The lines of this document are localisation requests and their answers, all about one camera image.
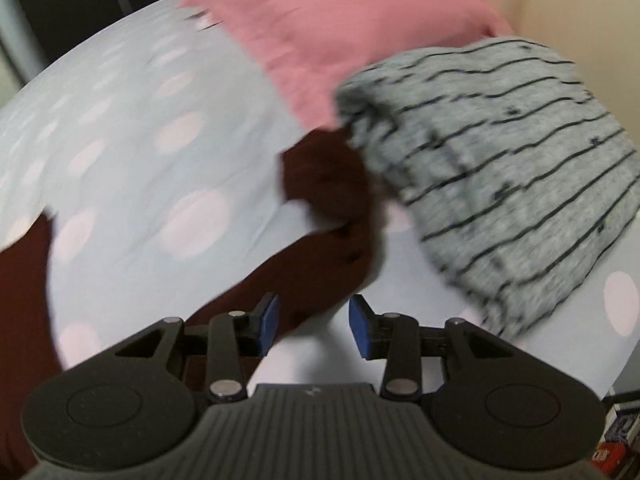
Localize black wardrobe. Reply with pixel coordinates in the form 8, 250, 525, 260
0, 0, 216, 86

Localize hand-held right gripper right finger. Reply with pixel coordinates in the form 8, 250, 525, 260
348, 293, 512, 403

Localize polka dot bed sheet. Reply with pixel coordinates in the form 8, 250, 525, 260
0, 0, 640, 402

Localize pink pillow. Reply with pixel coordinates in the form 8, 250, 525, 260
181, 0, 514, 132

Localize small red box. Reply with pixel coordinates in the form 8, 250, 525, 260
592, 442, 627, 474

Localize grey striped garment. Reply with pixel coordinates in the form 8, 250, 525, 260
334, 37, 640, 339

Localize dark maroon pants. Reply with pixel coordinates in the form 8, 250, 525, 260
0, 129, 389, 480

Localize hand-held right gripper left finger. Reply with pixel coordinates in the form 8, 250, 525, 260
111, 292, 280, 404

